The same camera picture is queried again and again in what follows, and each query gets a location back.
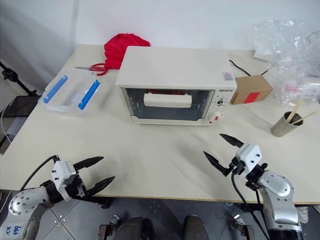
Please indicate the clear plastic bags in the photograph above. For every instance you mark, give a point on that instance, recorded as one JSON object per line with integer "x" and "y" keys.
{"x": 287, "y": 50}

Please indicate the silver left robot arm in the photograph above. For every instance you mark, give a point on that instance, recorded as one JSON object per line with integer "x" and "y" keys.
{"x": 27, "y": 197}

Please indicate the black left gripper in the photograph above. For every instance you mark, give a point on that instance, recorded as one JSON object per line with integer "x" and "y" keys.
{"x": 79, "y": 188}

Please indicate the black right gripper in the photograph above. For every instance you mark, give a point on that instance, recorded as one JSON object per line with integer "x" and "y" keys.
{"x": 237, "y": 168}

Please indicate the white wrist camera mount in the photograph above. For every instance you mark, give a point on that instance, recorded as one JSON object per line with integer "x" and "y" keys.
{"x": 61, "y": 175}
{"x": 248, "y": 153}

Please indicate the dark rounded shape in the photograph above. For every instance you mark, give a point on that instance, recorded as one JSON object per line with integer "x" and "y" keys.
{"x": 197, "y": 228}
{"x": 133, "y": 228}

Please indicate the white crumpled cloth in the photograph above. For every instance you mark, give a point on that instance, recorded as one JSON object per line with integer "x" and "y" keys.
{"x": 303, "y": 215}

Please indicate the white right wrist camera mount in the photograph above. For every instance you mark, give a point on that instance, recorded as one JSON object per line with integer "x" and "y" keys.
{"x": 248, "y": 153}

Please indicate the blue container latch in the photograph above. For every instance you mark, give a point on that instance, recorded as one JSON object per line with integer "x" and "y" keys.
{"x": 55, "y": 88}
{"x": 88, "y": 95}

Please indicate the cream toaster oven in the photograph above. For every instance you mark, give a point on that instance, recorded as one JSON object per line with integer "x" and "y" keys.
{"x": 175, "y": 65}

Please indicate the small oven selector knob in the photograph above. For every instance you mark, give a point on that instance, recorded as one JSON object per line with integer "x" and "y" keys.
{"x": 220, "y": 102}

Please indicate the large white oven timer knob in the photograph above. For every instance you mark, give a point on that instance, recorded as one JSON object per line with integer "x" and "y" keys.
{"x": 215, "y": 118}

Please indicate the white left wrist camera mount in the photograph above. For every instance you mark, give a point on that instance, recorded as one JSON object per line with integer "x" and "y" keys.
{"x": 61, "y": 175}

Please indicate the brown cardboard box red label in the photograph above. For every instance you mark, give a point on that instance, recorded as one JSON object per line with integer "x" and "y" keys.
{"x": 246, "y": 87}

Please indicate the metal cup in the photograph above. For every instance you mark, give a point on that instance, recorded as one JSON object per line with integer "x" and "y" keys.
{"x": 285, "y": 128}

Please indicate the clear plastic storage container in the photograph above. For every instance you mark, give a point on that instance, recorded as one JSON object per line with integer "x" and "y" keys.
{"x": 71, "y": 92}

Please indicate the red cloth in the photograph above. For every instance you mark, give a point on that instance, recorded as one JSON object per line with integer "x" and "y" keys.
{"x": 117, "y": 50}

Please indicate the black metal clamp bracket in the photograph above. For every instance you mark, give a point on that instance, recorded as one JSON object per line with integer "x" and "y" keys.
{"x": 246, "y": 226}
{"x": 108, "y": 227}

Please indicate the wooden chopstick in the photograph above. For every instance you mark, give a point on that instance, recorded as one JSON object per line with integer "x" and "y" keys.
{"x": 306, "y": 117}
{"x": 296, "y": 110}

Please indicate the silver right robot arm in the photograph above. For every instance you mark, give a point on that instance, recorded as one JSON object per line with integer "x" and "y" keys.
{"x": 277, "y": 186}

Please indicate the flat white box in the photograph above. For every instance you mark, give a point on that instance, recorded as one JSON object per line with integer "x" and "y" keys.
{"x": 258, "y": 55}

